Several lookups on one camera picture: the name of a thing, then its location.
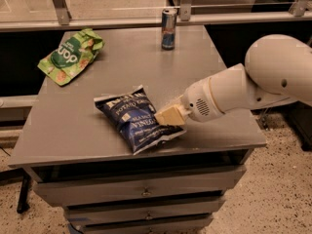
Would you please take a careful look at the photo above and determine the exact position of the top grey drawer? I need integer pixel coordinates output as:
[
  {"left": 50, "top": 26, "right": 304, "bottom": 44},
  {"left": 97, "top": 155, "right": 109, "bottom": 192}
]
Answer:
[{"left": 33, "top": 165, "right": 246, "bottom": 207}]

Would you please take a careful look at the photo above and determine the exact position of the middle grey drawer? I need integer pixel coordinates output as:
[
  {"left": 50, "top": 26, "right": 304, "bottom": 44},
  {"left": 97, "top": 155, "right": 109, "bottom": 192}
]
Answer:
[{"left": 64, "top": 197, "right": 225, "bottom": 226}]

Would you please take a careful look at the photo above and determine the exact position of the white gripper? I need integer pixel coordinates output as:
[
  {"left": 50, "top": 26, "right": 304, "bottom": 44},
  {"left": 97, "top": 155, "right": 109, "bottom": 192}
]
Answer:
[{"left": 155, "top": 78, "right": 223, "bottom": 126}]

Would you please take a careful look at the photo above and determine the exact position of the blue silver energy drink can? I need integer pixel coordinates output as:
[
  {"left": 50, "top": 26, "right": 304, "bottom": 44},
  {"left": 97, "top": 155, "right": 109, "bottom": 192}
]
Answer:
[{"left": 161, "top": 8, "right": 177, "bottom": 50}]

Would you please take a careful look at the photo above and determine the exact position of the grey drawer cabinet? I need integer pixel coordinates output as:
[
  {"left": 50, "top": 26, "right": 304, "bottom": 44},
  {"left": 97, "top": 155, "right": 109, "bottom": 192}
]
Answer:
[{"left": 8, "top": 24, "right": 268, "bottom": 234}]

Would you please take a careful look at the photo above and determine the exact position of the bottom grey drawer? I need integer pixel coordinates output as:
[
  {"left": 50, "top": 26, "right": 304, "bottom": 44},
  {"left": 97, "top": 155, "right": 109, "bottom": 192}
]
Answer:
[{"left": 69, "top": 214, "right": 212, "bottom": 234}]

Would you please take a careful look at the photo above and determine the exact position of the grey drawer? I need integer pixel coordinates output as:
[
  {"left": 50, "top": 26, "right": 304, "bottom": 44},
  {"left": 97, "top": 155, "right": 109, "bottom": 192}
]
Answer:
[
  {"left": 33, "top": 165, "right": 246, "bottom": 207},
  {"left": 69, "top": 214, "right": 212, "bottom": 234},
  {"left": 64, "top": 197, "right": 225, "bottom": 226}
]

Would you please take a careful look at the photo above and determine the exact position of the green rice chip bag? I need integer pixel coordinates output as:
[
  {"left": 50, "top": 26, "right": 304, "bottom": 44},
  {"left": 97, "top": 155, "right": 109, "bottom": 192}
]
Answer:
[{"left": 37, "top": 28, "right": 104, "bottom": 86}]

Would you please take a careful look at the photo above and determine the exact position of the glass railing barrier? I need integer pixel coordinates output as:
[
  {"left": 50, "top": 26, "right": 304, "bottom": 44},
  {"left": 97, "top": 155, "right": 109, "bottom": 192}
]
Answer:
[{"left": 0, "top": 0, "right": 312, "bottom": 32}]

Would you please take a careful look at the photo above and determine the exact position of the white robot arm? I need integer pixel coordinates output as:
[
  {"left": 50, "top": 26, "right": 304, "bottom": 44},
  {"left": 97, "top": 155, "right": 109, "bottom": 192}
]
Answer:
[{"left": 155, "top": 34, "right": 312, "bottom": 126}]

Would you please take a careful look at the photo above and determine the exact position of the blue potato chip bag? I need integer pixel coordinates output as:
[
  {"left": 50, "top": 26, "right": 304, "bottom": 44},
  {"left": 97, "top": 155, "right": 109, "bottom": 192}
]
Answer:
[{"left": 94, "top": 86, "right": 185, "bottom": 155}]

